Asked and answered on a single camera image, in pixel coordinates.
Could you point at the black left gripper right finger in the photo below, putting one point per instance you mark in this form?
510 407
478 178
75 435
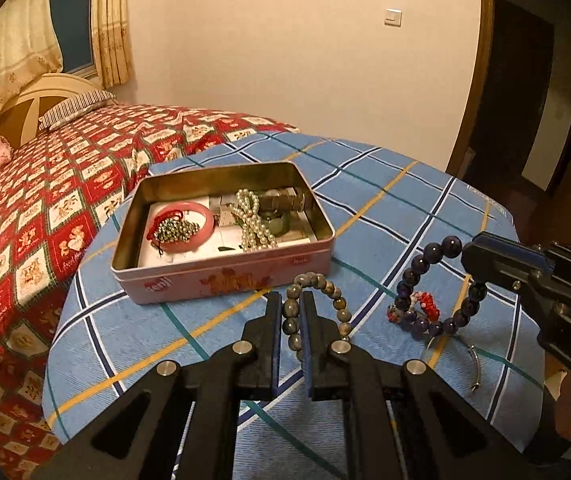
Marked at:
336 369

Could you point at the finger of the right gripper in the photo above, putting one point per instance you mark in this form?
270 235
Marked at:
493 259

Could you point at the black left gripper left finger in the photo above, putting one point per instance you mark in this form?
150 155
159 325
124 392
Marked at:
246 370

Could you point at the green jade bangle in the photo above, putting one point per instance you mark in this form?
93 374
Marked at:
275 209

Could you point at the blue plaid cloth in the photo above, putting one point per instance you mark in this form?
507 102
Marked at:
385 208

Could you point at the silver thin bangle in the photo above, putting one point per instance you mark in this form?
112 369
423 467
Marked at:
472 353

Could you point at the paper card in tin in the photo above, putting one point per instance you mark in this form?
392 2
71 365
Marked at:
216 225

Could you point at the pink metal tin box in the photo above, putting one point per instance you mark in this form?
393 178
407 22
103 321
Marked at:
224 274

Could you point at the red patterned bedspread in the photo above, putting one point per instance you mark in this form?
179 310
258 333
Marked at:
56 192

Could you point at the grey checked pillow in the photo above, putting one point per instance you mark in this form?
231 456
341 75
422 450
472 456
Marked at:
73 108

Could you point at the cream wooden headboard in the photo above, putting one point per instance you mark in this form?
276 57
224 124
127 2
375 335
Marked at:
19 119

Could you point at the right yellow curtain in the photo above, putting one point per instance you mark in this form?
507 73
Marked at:
110 39

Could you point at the yellow curtain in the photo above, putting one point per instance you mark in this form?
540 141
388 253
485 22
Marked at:
110 39
28 46

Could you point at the left yellow curtain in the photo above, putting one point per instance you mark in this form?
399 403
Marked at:
28 46

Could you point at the window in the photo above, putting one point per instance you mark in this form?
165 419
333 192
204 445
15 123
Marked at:
72 24

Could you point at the dark wooden door frame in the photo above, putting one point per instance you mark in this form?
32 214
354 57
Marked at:
514 143

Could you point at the white wall switch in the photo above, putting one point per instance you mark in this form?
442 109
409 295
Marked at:
393 17

